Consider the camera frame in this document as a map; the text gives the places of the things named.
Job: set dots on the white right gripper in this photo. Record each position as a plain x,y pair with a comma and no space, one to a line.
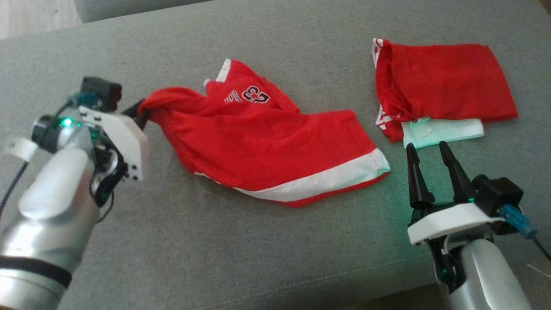
452,219

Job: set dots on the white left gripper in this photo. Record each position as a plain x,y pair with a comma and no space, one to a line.
125,142

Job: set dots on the red and white jersey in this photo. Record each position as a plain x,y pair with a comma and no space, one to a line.
443,82

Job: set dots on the red shorts with number print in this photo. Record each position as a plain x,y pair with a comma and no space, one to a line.
275,146

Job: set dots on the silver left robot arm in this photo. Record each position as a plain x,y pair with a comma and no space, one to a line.
47,224

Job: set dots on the grey sofa seat cushion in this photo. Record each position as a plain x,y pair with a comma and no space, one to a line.
129,8

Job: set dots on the large grey sofa seat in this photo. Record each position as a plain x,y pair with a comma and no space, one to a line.
275,249

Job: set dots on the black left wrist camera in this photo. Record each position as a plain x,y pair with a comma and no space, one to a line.
103,92

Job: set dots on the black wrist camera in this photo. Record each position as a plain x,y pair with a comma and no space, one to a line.
499,193
103,92

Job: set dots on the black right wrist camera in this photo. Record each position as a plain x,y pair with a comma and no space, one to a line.
499,193

